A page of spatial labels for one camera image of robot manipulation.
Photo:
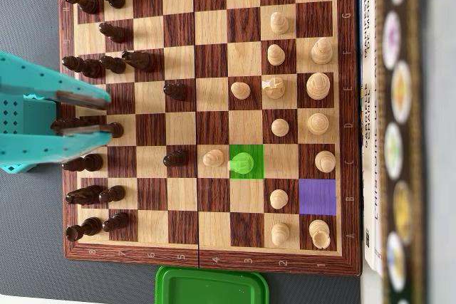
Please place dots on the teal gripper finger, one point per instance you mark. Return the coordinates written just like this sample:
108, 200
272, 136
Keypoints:
53, 83
42, 147

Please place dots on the white wooden knight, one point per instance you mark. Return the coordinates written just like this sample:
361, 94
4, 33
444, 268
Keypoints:
274, 89
242, 163

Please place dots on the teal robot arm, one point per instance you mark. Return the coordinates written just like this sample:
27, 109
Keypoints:
35, 115

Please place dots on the dark wooden queen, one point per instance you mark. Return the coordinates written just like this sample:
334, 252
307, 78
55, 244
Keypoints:
67, 123

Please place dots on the dark wooden bishop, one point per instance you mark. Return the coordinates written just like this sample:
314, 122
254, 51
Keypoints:
89, 67
89, 163

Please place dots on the dark wooden knight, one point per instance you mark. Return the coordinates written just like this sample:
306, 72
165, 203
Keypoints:
87, 195
142, 61

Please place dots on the dark wooden rook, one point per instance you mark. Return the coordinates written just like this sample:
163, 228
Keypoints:
89, 226
87, 3

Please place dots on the white wooden pawn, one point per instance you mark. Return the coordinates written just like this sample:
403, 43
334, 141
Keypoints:
241, 90
275, 55
280, 234
213, 158
279, 24
280, 127
279, 199

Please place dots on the wooden folding chessboard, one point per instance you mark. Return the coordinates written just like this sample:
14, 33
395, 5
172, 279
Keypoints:
246, 126

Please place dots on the green plastic container lid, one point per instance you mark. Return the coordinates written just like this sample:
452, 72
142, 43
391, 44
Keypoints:
212, 286

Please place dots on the white wooden king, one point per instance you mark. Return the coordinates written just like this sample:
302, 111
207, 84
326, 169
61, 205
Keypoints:
318, 87

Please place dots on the white wooden queen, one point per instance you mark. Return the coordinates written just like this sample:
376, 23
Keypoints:
318, 124

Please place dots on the white wooden rook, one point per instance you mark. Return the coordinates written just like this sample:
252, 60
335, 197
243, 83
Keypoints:
319, 233

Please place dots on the white book Gabrielle Chanel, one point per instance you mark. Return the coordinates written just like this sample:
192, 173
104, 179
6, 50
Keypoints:
367, 69

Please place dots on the white book L'histoire de l'art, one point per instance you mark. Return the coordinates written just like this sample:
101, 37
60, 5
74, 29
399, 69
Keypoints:
376, 51

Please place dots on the large book with medallion cover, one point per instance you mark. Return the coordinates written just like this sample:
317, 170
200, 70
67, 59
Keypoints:
409, 140

